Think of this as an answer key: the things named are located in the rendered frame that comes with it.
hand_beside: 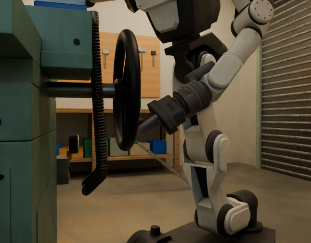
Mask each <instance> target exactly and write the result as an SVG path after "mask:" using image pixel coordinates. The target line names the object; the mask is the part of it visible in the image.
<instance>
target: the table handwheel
mask: <svg viewBox="0 0 311 243"><path fill-rule="evenodd" d="M125 57H126V58H125ZM124 60H125V63H124ZM124 64H125V66H124ZM102 85H103V87H102V88H103V90H102V91H103V98H112V99H113V118H114V129H115V136H116V141H117V145H118V147H119V148H120V149H121V150H122V151H128V150H130V149H131V148H132V146H133V144H134V142H135V139H136V135H137V131H138V125H139V117H140V106H141V67H140V56H139V49H138V44H137V40H136V37H135V35H134V33H133V32H132V31H131V30H129V29H124V30H122V31H121V32H120V34H119V36H118V39H117V43H116V50H115V58H114V70H113V83H103V84H102ZM47 95H48V97H59V98H92V86H91V83H84V82H52V81H49V82H48V83H47Z"/></svg>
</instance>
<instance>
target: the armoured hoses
mask: <svg viewBox="0 0 311 243"><path fill-rule="evenodd" d="M91 12H92V72H91V76H90V78H91V86H92V103H93V104H92V106H93V107H92V108H93V110H92V111H93V117H94V118H93V119H94V121H93V122H94V124H93V125H94V133H95V134H94V136H95V137H94V138H95V140H94V141H95V147H96V148H95V149H96V150H95V152H96V153H95V155H96V156H95V157H96V168H95V169H94V170H93V171H92V172H91V173H90V174H89V175H88V176H87V177H86V178H85V179H84V180H83V181H82V187H83V188H82V194H83V195H85V196H88V195H89V194H91V193H92V192H93V191H94V190H95V189H96V188H97V187H98V186H99V185H100V184H101V183H102V182H103V181H104V180H105V178H106V177H107V172H108V167H107V166H108V164H107V163H108V161H107V150H106V148H107V147H106V138H105V137H106V135H105V134H106V132H105V120H104V119H105V118H104V116H105V115H104V109H103V108H104V106H103V105H104V103H103V101H104V100H103V91H102V90H103V88H102V87H103V85H102V76H101V75H102V73H101V72H102V70H101V68H102V67H101V61H100V60H101V58H100V57H101V55H100V53H101V52H100V50H101V49H100V43H99V42H100V40H99V38H100V37H99V35H100V34H99V27H98V26H99V15H98V12H97V11H91Z"/></svg>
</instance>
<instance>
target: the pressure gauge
mask: <svg viewBox="0 0 311 243"><path fill-rule="evenodd" d="M77 153H78V154H79V135H69V150H67V151H66V156H67V157H69V160H72V154H77Z"/></svg>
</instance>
